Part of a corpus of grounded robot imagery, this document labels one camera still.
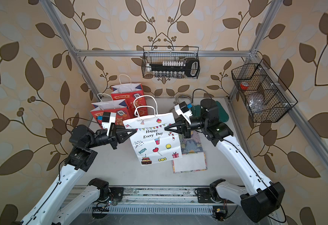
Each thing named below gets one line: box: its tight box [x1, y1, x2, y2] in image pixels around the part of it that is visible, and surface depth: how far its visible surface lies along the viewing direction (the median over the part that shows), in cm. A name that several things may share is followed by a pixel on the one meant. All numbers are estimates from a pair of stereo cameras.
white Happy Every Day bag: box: [122, 112, 183, 166], surface depth 61 cm
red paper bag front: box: [90, 98, 131, 129], surface depth 84 cm
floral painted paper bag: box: [171, 130, 208, 174], surface depth 86 cm
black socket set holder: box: [146, 60, 201, 79], surface depth 86 cm
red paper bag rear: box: [110, 83, 149, 120], surface depth 95 cm
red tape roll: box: [239, 81, 249, 90], surface depth 88 cm
